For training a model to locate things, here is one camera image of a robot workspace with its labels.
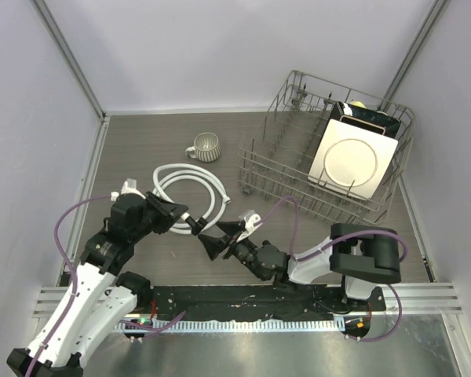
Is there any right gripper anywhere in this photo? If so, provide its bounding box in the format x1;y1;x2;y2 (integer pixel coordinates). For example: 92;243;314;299
199;219;267;280

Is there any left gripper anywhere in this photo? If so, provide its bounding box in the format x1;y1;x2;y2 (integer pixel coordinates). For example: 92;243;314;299
130;191;188;242

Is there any black T-shaped hose connector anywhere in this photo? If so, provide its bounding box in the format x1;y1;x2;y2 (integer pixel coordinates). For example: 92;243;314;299
185;216;208;236

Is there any white hose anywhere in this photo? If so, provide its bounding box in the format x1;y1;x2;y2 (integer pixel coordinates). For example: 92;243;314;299
152;163;232;236

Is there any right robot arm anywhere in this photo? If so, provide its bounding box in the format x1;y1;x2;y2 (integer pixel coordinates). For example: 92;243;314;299
198;212;407;310

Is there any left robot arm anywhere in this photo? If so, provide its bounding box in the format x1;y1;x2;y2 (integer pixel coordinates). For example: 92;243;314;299
7;188;188;376

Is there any striped ceramic mug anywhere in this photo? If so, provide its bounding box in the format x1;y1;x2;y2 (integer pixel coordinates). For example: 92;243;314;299
185;132;221;163

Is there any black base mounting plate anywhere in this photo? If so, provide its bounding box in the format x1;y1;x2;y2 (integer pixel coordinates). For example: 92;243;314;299
133;284;386;322

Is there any white square plate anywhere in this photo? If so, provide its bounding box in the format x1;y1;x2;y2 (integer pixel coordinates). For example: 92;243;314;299
308;119;398;200

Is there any yellow-green cup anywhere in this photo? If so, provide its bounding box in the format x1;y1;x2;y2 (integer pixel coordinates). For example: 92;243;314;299
349;101;367;108

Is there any black square plate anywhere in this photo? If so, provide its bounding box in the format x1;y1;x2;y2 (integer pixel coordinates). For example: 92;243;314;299
328;101;400;138

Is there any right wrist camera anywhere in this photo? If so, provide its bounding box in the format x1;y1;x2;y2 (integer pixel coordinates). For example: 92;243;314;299
239;210;262;240

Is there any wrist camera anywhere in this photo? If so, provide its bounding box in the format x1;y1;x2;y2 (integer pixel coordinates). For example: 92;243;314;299
110;178;144;202
239;210;262;240

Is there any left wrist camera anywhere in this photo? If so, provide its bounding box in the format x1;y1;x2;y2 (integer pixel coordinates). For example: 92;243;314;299
110;178;144;202

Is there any grey wire dish rack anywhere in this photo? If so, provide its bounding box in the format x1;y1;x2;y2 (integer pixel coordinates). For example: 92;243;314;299
239;70;414;225

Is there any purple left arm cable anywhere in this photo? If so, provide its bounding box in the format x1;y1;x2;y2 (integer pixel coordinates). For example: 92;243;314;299
23;195;117;374

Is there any white slotted cable duct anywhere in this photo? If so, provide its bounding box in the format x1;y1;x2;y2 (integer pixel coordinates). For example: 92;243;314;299
117;318;345;333

